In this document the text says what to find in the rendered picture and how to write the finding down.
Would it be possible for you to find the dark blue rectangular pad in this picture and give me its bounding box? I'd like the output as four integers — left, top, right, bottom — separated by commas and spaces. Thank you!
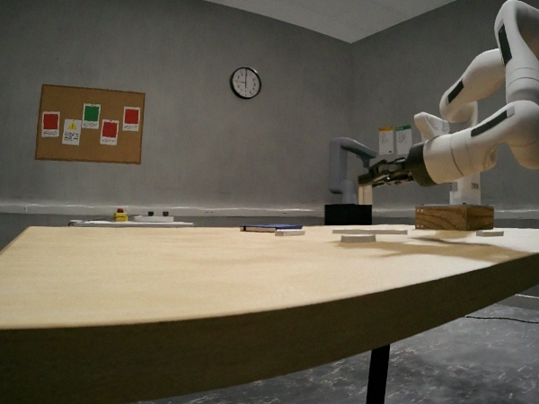
240, 224, 302, 233

